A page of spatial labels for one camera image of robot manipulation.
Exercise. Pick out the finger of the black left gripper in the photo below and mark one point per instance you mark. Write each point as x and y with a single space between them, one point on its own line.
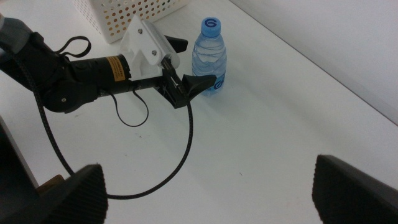
197 84
178 43

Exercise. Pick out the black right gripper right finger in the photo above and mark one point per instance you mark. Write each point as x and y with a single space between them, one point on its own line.
351 196

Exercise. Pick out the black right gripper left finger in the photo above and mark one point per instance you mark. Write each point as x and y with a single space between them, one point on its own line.
77 199

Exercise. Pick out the small clear water bottle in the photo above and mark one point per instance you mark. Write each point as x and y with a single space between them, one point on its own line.
209 56

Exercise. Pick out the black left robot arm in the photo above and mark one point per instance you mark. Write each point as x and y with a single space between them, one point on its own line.
62 77

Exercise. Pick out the small brown block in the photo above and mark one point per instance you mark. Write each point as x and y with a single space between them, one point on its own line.
51 183

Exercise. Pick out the white perforated plastic basket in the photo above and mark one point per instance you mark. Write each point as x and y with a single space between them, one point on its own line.
124 15

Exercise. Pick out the dark grey stand block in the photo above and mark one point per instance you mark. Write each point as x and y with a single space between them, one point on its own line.
12 174

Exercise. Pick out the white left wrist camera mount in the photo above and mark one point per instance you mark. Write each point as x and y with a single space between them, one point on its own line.
146 49

